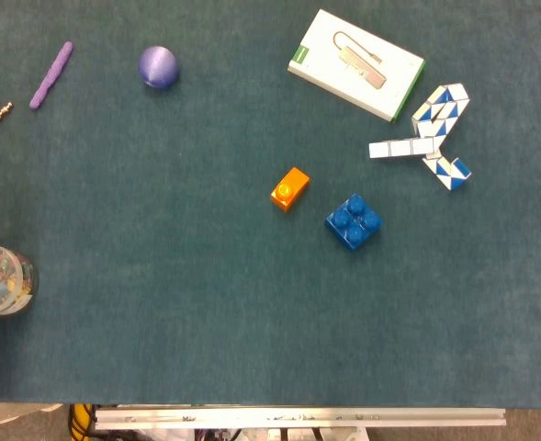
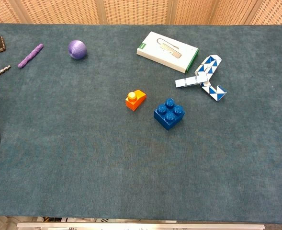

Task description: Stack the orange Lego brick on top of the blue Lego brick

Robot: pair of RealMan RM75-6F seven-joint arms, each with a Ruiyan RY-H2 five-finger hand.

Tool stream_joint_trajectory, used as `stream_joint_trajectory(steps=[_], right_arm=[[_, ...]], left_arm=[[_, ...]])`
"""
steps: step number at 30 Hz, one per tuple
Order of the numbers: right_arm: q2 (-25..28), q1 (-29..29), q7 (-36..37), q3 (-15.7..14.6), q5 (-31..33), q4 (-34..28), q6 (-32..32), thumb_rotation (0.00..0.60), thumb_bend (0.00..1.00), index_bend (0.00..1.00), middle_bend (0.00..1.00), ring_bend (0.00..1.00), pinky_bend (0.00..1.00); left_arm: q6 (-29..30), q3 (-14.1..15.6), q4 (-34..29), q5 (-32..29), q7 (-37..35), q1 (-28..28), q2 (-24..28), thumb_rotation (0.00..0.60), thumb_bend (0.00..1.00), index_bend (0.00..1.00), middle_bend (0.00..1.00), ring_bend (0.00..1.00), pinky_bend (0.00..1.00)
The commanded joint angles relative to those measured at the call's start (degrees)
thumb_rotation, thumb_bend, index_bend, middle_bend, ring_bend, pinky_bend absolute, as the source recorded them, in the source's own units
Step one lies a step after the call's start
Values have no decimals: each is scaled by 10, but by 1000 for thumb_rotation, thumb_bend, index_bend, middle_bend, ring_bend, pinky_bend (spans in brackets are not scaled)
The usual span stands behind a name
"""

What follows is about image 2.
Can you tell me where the orange toy brick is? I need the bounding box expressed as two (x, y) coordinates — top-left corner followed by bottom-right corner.
(125, 89), (147, 112)

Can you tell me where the blue toy brick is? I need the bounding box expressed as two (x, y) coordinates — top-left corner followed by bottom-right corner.
(153, 97), (185, 131)

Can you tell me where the white green product box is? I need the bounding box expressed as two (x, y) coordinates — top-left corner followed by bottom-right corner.
(136, 31), (200, 74)

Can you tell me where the blue white snake puzzle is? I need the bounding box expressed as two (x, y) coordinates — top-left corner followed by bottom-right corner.
(175, 55), (228, 102)

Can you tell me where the teal felt table cloth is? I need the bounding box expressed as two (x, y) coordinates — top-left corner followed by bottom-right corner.
(0, 23), (282, 225)

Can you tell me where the purple ball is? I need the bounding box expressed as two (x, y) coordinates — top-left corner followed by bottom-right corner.
(68, 39), (88, 60)

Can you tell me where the woven bamboo folding screen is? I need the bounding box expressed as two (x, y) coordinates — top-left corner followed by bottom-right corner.
(0, 0), (282, 25)

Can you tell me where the purple clay stick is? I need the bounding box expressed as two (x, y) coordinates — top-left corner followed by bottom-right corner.
(17, 43), (44, 69)

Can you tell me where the aluminium rail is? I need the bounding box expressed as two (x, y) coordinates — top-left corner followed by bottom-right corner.
(16, 222), (266, 230)

